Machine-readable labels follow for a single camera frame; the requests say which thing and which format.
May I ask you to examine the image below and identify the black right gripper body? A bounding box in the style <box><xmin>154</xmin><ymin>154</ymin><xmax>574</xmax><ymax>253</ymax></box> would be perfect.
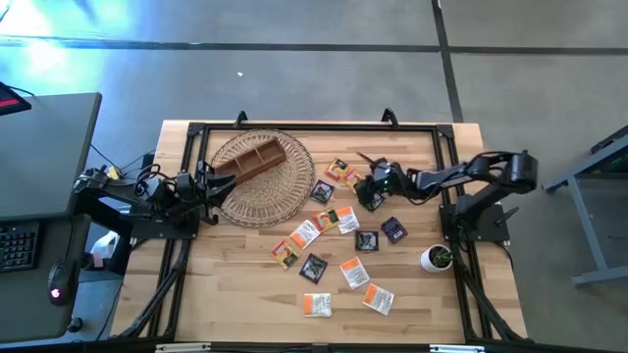
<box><xmin>368</xmin><ymin>159</ymin><xmax>411</xmax><ymax>197</ymax></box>

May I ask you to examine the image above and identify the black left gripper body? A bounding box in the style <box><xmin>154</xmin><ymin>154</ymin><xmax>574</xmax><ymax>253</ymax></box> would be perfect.
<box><xmin>172</xmin><ymin>169</ymin><xmax>203</xmax><ymax>212</ymax></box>

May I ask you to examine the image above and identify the dark blackcurrant tea packet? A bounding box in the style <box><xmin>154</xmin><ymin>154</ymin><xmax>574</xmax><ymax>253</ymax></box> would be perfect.
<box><xmin>361</xmin><ymin>191</ymin><xmax>387</xmax><ymax>214</ymax></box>
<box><xmin>298</xmin><ymin>252</ymin><xmax>330</xmax><ymax>285</ymax></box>
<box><xmin>380</xmin><ymin>216</ymin><xmax>409</xmax><ymax>245</ymax></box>
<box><xmin>309</xmin><ymin>178</ymin><xmax>337</xmax><ymax>206</ymax></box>
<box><xmin>354</xmin><ymin>229</ymin><xmax>380</xmax><ymax>253</ymax></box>

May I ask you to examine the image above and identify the white orange Tazo tea packet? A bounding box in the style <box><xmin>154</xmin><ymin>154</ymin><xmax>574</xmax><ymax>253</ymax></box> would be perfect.
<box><xmin>336</xmin><ymin>205</ymin><xmax>361</xmax><ymax>235</ymax></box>
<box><xmin>303</xmin><ymin>292</ymin><xmax>333</xmax><ymax>318</ymax></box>
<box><xmin>288</xmin><ymin>219</ymin><xmax>322</xmax><ymax>250</ymax></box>
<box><xmin>340</xmin><ymin>256</ymin><xmax>371</xmax><ymax>290</ymax></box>
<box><xmin>362</xmin><ymin>282</ymin><xmax>395</xmax><ymax>317</ymax></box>

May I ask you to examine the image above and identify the wooden compartment tea box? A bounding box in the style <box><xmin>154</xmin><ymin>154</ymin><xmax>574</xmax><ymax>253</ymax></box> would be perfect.
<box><xmin>213</xmin><ymin>137</ymin><xmax>288</xmax><ymax>185</ymax></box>

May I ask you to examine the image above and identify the round woven wicker placemat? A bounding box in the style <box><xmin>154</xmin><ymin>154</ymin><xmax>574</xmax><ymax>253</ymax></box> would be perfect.
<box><xmin>209</xmin><ymin>127</ymin><xmax>317</xmax><ymax>228</ymax></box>

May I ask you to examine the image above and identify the small plant in white pot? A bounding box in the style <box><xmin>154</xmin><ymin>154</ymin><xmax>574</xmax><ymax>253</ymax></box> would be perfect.
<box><xmin>420</xmin><ymin>243</ymin><xmax>455</xmax><ymax>275</ymax></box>

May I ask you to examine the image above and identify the black desk support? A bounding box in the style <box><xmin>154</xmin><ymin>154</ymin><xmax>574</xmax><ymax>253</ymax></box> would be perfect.
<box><xmin>73</xmin><ymin>195</ymin><xmax>133</xmax><ymax>276</ymax></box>

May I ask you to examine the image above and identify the white and pink object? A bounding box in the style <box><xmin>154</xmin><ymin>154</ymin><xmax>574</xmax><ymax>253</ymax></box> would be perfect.
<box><xmin>89</xmin><ymin>229</ymin><xmax>121</xmax><ymax>269</ymax></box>

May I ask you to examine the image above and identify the black computer mouse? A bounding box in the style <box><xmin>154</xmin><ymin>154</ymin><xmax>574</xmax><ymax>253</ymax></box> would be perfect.
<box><xmin>47</xmin><ymin>258</ymin><xmax>79</xmax><ymax>308</ymax></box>

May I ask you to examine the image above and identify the grey desk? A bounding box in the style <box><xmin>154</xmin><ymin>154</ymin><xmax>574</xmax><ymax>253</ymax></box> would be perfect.
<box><xmin>0</xmin><ymin>91</ymin><xmax>103</xmax><ymax>344</ymax></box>

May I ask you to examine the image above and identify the black keyboard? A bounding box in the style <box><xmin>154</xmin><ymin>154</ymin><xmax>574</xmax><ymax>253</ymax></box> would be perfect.
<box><xmin>0</xmin><ymin>221</ymin><xmax>40</xmax><ymax>274</ymax></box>

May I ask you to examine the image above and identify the black device with red stripe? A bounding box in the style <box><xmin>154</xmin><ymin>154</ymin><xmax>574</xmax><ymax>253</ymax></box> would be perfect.
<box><xmin>0</xmin><ymin>81</ymin><xmax>32</xmax><ymax>118</ymax></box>

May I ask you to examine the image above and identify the grey metal table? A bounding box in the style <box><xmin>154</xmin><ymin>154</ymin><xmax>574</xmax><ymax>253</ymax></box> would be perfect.
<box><xmin>542</xmin><ymin>125</ymin><xmax>628</xmax><ymax>288</ymax></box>

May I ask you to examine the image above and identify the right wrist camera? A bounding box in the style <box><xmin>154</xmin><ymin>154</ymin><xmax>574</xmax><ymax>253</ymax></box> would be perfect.
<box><xmin>370</xmin><ymin>159</ymin><xmax>393</xmax><ymax>180</ymax></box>

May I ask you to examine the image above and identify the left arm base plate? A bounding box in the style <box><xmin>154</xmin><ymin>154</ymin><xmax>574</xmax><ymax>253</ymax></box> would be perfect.
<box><xmin>130</xmin><ymin>210</ymin><xmax>201</xmax><ymax>240</ymax></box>

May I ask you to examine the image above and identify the black aluminium table frame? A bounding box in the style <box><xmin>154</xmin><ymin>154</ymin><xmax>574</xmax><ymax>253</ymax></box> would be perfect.
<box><xmin>110</xmin><ymin>121</ymin><xmax>529</xmax><ymax>344</ymax></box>

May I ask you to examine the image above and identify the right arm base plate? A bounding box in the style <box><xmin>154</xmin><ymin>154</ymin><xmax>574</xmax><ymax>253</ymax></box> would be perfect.
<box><xmin>439</xmin><ymin>203</ymin><xmax>520</xmax><ymax>242</ymax></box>

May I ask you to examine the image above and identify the silver metal bracket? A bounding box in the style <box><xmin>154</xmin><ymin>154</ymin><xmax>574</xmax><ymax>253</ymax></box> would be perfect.
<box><xmin>155</xmin><ymin>342</ymin><xmax>212</xmax><ymax>353</ymax></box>
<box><xmin>429</xmin><ymin>344</ymin><xmax>487</xmax><ymax>353</ymax></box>

